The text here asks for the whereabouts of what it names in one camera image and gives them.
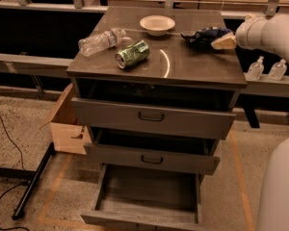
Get black floor cable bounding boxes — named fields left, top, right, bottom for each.
left=0, top=104, right=32, bottom=231

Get blue chip bag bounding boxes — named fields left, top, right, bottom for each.
left=181, top=27, right=233, bottom=46

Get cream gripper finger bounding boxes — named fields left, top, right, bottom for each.
left=211, top=33, right=237, bottom=50

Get sanitizer bottle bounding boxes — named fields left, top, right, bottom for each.
left=247, top=56, right=264, bottom=80
left=269, top=59, right=287, bottom=81

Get clear plastic water bottle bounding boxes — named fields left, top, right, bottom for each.
left=78, top=28, right=126, bottom=57

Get white bowl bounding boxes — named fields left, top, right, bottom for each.
left=140, top=15, right=175, bottom=37

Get bottom grey drawer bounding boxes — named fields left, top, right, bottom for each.
left=82, top=165, right=210, bottom=231

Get grey drawer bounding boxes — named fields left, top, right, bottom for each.
left=82, top=165, right=210, bottom=231
left=84, top=143, right=220, bottom=175
left=71, top=97, right=235, bottom=140

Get grey metal rail bench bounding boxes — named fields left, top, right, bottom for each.
left=0, top=53, right=289, bottom=98

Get top grey drawer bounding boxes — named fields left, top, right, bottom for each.
left=71, top=97, right=235, bottom=140

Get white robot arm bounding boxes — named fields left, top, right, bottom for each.
left=211, top=14, right=289, bottom=231

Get cardboard box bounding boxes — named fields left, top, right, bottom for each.
left=41, top=84, right=91, bottom=155

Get left sanitizer bottle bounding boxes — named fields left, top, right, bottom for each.
left=247, top=56, right=264, bottom=80

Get green soda can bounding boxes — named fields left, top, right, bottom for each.
left=115, top=40, right=150, bottom=69

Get grey drawer cabinet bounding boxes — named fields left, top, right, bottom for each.
left=66, top=6, right=248, bottom=231

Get middle grey drawer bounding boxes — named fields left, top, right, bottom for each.
left=84, top=143, right=220, bottom=175

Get black metal stand leg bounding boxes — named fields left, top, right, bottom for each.
left=12, top=142, right=55, bottom=220

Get right sanitizer bottle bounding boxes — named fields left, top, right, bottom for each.
left=269, top=59, right=287, bottom=81

